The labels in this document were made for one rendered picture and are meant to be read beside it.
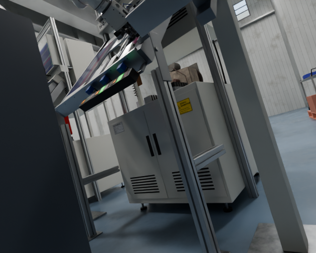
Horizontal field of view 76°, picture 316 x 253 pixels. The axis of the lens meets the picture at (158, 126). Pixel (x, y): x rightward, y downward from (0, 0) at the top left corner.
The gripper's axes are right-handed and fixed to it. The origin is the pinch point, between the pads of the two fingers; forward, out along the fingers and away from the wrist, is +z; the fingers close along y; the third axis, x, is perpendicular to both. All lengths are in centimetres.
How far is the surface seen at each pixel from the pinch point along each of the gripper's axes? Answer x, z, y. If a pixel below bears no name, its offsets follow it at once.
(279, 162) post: 64, 30, -48
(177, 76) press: -417, 369, 297
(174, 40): -26.6, 31.5, 1.0
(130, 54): 33.1, -6.4, -16.0
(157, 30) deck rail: 17.8, -0.7, -21.0
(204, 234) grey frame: 84, 30, -24
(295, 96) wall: -485, 795, 19
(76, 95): 33.2, -6.1, 23.5
